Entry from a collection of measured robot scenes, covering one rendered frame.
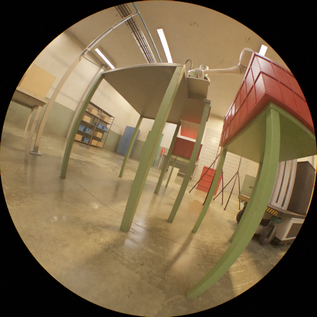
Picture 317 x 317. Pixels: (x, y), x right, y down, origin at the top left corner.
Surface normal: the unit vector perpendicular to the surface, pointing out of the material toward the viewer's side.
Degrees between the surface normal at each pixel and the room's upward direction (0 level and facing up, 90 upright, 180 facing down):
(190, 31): 180
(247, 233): 90
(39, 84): 90
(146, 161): 90
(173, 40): 180
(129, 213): 90
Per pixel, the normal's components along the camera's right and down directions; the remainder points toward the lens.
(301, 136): -0.33, 0.95
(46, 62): 0.90, 0.30
